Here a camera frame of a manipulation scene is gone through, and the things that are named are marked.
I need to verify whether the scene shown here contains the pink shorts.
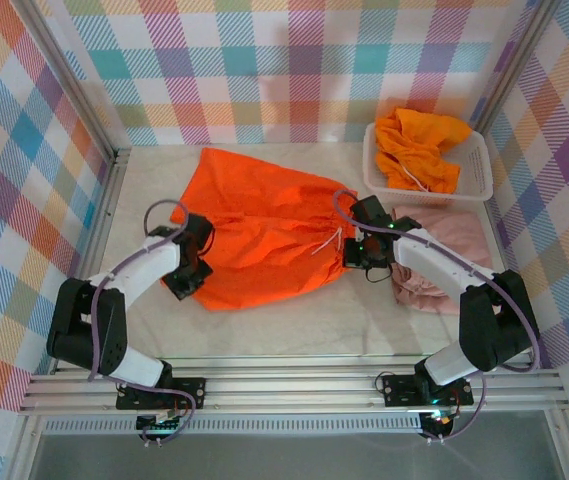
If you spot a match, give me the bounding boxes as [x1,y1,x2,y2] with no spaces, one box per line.
[388,204,495,315]

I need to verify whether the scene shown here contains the red-orange shorts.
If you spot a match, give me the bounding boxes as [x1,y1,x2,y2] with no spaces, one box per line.
[169,147,360,312]

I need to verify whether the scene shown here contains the light orange shorts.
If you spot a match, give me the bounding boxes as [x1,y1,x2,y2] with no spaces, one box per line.
[373,107,474,194]

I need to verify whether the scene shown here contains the white plastic basket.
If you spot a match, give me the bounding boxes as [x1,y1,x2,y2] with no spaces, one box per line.
[362,122,494,206]

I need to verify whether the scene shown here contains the small electronics board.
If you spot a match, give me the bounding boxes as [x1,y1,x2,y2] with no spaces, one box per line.
[136,412,185,436]
[421,409,458,431]

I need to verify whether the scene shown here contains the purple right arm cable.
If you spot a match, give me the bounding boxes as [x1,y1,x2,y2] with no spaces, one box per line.
[332,188,543,444]

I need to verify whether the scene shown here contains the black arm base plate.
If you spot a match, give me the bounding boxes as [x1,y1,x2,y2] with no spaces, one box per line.
[382,374,475,407]
[116,377,208,410]

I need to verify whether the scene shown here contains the long aluminium base rail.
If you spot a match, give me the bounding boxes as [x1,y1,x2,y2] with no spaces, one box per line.
[18,367,568,414]

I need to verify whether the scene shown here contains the slotted grey cable duct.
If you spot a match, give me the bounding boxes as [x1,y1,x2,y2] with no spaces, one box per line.
[43,417,423,435]

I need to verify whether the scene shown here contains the aluminium frame post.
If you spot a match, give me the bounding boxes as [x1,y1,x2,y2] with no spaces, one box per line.
[471,0,564,132]
[22,0,133,159]

